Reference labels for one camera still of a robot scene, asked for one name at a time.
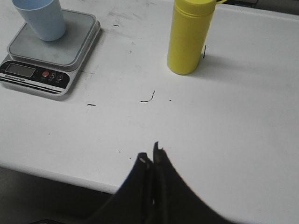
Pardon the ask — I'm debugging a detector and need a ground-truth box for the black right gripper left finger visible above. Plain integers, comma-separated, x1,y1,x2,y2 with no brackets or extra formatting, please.
86,152,153,224

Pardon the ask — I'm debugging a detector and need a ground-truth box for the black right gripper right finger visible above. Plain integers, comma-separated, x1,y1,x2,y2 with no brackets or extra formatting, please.
153,142,231,224

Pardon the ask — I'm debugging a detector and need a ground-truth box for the yellow squeeze bottle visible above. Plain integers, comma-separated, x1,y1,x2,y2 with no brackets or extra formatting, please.
167,0,225,75

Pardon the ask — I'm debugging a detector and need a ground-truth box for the light blue plastic cup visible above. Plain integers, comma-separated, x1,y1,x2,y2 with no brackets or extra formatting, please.
12,0,66,42

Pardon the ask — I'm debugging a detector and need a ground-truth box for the silver electronic kitchen scale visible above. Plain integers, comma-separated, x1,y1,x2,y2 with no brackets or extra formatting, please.
0,9,100,98

